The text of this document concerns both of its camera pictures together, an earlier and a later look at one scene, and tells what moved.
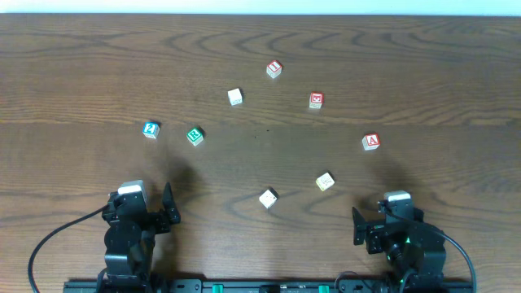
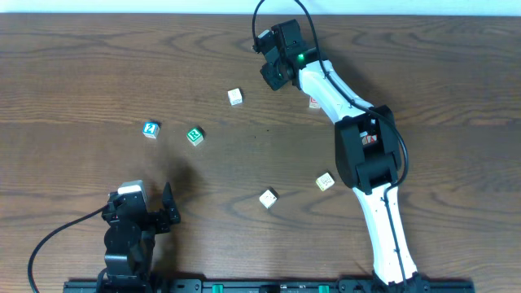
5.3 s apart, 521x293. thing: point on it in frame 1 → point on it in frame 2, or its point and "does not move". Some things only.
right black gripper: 369,230 → 269,54
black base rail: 269,286 does not move
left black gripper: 159,220 does not move
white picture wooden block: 269,198 does not move
